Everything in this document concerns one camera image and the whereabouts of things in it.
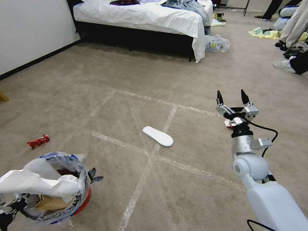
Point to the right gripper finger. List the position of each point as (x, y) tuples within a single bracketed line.
[(245, 97), (222, 108)]

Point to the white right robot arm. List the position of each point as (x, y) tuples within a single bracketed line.
[(264, 199)]

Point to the clear printed bin liner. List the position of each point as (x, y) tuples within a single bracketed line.
[(80, 173)]

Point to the round trash bin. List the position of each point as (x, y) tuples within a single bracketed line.
[(83, 197)]

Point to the red silver crumpled wrapper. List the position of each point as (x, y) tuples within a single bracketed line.
[(229, 124)]

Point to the person with white shoe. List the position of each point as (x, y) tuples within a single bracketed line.
[(286, 64)]

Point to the white plastic bag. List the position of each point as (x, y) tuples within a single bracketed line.
[(216, 43)]

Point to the yellow plastic bag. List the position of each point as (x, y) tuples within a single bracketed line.
[(262, 33)]

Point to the white shoe insole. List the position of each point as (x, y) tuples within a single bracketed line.
[(157, 136)]

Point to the black tripod legs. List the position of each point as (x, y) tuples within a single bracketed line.
[(294, 47)]

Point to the yellow green packaging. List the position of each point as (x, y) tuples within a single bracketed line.
[(217, 20)]

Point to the blue white cushion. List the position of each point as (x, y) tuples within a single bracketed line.
[(280, 22)]

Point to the person in beige trousers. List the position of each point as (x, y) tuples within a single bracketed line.
[(292, 24)]

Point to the person in dark trousers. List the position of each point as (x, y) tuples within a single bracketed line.
[(270, 9)]

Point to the blue grey garment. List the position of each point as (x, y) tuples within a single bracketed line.
[(192, 7)]

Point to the white bed sheet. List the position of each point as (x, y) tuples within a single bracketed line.
[(149, 15)]

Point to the dark red garment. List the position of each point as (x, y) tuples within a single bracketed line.
[(125, 2)]

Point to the red printed snack wrapper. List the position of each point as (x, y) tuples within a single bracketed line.
[(38, 141)]

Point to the brown paper bag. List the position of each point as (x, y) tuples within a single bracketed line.
[(51, 203)]

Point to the crumpled white paper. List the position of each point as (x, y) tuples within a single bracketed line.
[(36, 181)]

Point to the wooden furniture corner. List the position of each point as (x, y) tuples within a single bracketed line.
[(3, 96)]

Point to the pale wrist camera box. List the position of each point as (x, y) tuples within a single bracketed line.
[(251, 111)]

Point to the black bed frame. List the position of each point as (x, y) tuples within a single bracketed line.
[(144, 39)]

